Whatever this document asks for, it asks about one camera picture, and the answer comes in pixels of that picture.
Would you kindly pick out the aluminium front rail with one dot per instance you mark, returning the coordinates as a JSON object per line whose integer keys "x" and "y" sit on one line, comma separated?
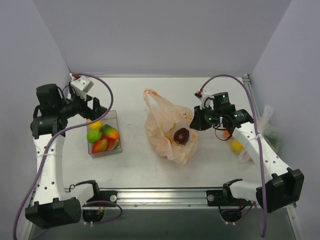
{"x": 129, "y": 198}

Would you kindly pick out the orange plastic shopping bag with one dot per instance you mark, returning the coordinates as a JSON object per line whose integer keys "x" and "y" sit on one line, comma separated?
{"x": 163, "y": 120}

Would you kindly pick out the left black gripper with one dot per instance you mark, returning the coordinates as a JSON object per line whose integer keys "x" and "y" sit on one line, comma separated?
{"x": 89, "y": 108}

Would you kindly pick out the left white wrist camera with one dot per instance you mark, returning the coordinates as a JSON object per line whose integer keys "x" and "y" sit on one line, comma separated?
{"x": 81, "y": 84}

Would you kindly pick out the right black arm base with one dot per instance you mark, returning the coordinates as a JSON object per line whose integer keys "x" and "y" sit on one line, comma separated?
{"x": 231, "y": 210}

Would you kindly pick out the green fake lime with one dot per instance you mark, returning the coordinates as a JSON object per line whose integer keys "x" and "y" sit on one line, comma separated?
{"x": 93, "y": 136}

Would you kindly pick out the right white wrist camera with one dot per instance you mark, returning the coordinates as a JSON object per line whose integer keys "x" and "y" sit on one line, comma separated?
{"x": 205, "y": 98}

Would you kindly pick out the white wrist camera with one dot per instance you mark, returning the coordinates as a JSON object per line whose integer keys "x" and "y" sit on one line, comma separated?
{"x": 205, "y": 98}
{"x": 81, "y": 84}

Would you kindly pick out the red orange fake mango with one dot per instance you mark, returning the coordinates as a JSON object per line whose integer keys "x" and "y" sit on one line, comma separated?
{"x": 99, "y": 146}

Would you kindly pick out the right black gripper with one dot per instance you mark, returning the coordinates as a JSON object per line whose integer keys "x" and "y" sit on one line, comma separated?
{"x": 198, "y": 119}

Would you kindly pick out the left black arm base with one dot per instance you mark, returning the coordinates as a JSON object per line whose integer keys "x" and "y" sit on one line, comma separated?
{"x": 101, "y": 209}

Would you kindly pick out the aluminium right side rail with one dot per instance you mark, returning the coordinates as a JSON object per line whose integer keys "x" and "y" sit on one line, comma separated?
{"x": 270, "y": 134}

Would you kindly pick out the dark red fake fruit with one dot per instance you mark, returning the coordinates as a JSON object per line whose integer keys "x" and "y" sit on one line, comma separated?
{"x": 181, "y": 136}

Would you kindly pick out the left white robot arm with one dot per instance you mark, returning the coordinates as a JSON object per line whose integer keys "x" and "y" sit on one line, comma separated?
{"x": 52, "y": 206}

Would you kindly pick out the fake watermelon slice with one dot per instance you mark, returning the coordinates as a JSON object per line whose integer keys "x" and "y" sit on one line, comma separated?
{"x": 113, "y": 144}

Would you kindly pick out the aluminium rail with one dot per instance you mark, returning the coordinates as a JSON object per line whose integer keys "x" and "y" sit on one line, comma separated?
{"x": 270, "y": 134}
{"x": 129, "y": 198}

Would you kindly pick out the yellow fake lemon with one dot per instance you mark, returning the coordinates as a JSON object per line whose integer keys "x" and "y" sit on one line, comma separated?
{"x": 96, "y": 125}

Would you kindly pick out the orange green fake mango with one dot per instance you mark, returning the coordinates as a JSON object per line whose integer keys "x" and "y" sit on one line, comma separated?
{"x": 110, "y": 132}

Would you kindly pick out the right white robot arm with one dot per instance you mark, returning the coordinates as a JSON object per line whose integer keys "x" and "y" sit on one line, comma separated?
{"x": 280, "y": 185}

